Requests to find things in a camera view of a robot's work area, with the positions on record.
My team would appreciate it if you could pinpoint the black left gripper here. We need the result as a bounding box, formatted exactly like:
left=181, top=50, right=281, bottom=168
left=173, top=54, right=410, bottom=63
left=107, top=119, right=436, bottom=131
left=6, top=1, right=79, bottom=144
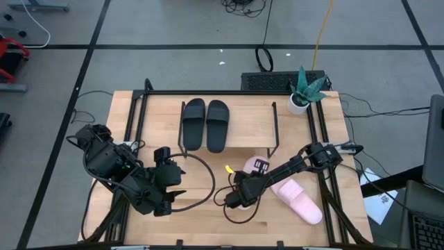
left=148, top=165, right=187, bottom=217

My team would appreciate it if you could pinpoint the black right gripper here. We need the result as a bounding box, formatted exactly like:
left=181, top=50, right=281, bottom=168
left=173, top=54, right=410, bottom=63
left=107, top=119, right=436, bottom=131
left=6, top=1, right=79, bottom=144
left=224, top=172, right=268, bottom=209

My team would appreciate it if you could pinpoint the pink slide sandal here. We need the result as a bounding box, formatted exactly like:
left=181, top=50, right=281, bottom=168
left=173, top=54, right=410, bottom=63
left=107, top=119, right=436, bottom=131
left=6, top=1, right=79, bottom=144
left=269, top=177, right=323, bottom=226
left=237, top=155, right=271, bottom=212

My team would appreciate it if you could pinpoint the black slide sandal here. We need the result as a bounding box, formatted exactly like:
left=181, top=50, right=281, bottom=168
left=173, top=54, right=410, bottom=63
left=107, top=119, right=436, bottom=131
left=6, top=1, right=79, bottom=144
left=205, top=99, right=231, bottom=154
left=181, top=98, right=207, bottom=151

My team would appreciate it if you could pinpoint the green plant in white pot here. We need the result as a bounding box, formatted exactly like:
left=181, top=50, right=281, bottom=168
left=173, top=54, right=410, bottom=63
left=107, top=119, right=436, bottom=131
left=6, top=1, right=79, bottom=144
left=287, top=65, right=329, bottom=115

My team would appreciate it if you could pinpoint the white paper sheet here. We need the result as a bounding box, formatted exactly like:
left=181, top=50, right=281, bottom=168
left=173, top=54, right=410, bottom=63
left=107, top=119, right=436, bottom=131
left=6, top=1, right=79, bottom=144
left=359, top=168, right=399, bottom=226

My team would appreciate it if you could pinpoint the black object at floor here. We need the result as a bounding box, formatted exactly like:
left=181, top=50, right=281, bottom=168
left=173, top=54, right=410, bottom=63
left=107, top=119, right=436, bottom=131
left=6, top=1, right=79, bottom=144
left=0, top=112, right=13, bottom=140

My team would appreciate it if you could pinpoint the black laptop keyboard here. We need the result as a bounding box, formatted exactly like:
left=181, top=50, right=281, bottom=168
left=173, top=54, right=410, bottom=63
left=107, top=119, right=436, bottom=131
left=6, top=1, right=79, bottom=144
left=398, top=180, right=444, bottom=250

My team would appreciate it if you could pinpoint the grey flat platform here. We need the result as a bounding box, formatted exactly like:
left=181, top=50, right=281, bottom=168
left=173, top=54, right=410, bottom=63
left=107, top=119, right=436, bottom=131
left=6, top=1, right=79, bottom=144
left=0, top=83, right=28, bottom=93

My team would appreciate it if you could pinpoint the grey monitor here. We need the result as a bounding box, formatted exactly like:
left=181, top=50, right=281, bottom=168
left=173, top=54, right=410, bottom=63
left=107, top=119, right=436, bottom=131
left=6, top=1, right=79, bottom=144
left=422, top=94, right=444, bottom=194

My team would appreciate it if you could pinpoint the red and black cart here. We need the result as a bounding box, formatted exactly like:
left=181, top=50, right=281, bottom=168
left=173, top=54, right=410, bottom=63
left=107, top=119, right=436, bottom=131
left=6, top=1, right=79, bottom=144
left=0, top=37, right=31, bottom=84

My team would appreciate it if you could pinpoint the grey metal foot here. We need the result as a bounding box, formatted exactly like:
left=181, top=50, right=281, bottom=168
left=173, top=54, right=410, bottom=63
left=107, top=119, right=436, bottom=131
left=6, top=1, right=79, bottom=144
left=8, top=0, right=70, bottom=13

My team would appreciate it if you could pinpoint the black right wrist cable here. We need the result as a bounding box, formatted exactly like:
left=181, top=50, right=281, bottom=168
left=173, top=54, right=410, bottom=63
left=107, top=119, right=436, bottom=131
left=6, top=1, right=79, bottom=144
left=212, top=169, right=264, bottom=225

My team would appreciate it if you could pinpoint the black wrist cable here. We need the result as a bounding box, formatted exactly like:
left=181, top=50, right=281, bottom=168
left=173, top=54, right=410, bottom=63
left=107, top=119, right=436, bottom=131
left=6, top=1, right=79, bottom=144
left=165, top=152, right=216, bottom=213
left=212, top=169, right=264, bottom=225

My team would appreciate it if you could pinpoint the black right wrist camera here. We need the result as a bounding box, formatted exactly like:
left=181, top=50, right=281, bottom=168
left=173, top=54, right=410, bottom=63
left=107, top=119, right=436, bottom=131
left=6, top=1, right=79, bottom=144
left=254, top=158, right=271, bottom=174

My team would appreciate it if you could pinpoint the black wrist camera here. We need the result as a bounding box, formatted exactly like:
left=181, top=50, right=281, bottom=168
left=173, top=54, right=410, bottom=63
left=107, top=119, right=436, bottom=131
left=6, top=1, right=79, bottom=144
left=254, top=158, right=271, bottom=174
left=153, top=147, right=172, bottom=167

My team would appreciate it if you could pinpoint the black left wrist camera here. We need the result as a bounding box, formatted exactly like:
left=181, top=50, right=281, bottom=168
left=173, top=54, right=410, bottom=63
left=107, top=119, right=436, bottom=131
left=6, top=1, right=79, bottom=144
left=153, top=147, right=172, bottom=167

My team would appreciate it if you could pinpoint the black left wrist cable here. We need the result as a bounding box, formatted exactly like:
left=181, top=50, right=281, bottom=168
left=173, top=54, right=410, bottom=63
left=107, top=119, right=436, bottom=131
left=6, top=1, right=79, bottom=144
left=165, top=152, right=216, bottom=213

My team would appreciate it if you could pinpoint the wooden shelf with metal frame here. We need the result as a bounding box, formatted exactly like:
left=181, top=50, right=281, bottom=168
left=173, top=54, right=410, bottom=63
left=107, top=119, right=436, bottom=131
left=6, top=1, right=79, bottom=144
left=177, top=100, right=280, bottom=160

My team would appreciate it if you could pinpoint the black aluminium table frame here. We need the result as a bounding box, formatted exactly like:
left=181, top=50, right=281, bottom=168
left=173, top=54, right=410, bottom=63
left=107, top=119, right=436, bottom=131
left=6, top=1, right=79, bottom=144
left=79, top=78, right=374, bottom=246

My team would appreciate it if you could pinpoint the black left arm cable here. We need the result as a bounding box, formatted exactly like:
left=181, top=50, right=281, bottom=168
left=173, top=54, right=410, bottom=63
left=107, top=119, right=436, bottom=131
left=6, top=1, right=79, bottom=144
left=80, top=178, right=99, bottom=241

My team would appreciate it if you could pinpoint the thin black floor cable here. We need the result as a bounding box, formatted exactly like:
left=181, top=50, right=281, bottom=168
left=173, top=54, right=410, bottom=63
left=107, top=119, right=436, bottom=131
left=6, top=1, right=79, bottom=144
left=70, top=90, right=114, bottom=125
left=338, top=92, right=431, bottom=119

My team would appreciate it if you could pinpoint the black coiled floor cable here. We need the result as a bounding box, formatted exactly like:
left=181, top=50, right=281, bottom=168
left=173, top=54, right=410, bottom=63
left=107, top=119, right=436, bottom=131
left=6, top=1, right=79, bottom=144
left=255, top=0, right=275, bottom=73

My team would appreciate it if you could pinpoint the yellow cable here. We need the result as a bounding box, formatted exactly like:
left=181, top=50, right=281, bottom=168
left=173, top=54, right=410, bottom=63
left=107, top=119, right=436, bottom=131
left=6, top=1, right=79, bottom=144
left=311, top=0, right=336, bottom=72

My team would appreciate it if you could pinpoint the black cable tangle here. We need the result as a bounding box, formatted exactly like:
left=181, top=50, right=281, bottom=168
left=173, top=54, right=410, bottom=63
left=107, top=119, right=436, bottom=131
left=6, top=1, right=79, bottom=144
left=220, top=0, right=268, bottom=18

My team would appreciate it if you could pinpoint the white cable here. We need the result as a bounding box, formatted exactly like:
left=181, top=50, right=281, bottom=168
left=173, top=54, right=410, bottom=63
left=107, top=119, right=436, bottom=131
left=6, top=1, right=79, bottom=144
left=20, top=0, right=51, bottom=49

